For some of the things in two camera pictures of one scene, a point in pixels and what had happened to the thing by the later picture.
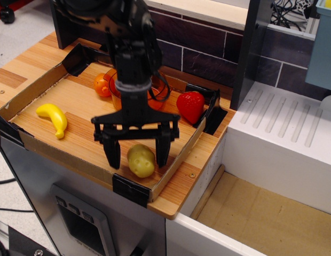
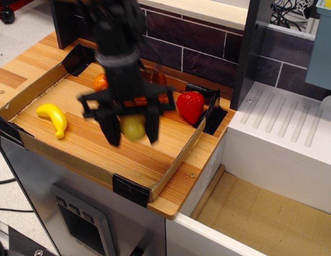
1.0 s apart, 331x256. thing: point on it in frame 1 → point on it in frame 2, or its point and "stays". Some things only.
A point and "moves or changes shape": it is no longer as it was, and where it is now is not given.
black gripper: [135, 121] → [128, 92]
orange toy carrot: [101, 86] stays
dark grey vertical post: [259, 14] stays
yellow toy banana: [57, 116] stays
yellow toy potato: [141, 159] moves or changes shape
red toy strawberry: [191, 104] stays
